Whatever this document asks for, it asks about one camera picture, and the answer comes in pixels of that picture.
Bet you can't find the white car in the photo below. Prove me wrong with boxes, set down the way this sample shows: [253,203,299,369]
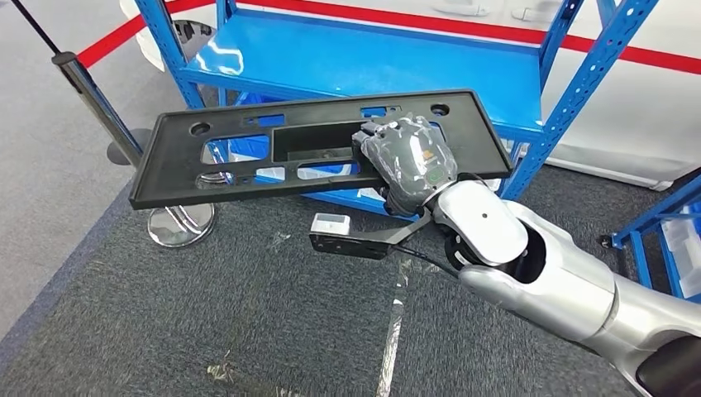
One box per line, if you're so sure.
[119,0,701,192]

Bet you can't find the blue metal shelf rack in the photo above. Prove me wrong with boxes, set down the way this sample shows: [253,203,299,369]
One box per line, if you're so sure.
[134,0,661,218]

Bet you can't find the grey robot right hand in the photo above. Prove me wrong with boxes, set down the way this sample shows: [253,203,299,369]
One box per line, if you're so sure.
[351,113,460,218]

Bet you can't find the black plastic panel part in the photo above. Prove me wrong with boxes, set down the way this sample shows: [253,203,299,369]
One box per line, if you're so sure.
[129,88,514,212]

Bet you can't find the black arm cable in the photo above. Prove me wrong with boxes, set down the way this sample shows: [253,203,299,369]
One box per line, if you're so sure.
[391,245,461,280]

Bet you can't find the black camera bracket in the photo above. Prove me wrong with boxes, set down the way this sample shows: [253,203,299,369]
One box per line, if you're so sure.
[308,210,434,261]

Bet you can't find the red barrier belt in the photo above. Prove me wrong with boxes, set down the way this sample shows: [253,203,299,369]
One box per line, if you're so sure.
[76,0,217,69]
[235,0,701,76]

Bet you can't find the chrome stanchion post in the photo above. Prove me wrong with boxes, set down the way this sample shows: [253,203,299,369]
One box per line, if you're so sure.
[196,171,236,190]
[51,51,217,249]

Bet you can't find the silver floor tape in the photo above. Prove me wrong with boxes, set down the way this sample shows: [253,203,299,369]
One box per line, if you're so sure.
[374,257,412,397]

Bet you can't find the white plastic bin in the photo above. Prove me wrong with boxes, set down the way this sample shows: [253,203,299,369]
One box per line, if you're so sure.
[660,203,701,299]

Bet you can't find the blue wheeled rack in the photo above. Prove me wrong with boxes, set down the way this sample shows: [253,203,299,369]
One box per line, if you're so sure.
[599,174,701,305]

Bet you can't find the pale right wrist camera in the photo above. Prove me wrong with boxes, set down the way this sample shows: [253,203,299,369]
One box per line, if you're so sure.
[311,213,351,237]

